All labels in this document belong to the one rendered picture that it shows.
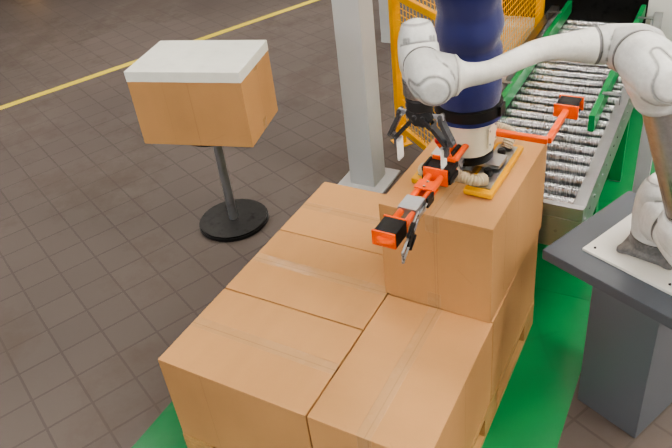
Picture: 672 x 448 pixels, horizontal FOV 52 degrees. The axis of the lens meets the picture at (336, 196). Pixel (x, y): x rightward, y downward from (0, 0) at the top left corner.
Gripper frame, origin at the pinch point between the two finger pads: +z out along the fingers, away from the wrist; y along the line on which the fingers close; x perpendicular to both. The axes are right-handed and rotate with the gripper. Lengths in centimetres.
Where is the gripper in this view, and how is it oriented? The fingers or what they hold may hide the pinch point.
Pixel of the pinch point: (421, 159)
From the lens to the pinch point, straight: 201.2
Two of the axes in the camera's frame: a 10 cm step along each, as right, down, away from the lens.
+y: -8.6, -2.1, 4.7
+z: 1.0, 8.3, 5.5
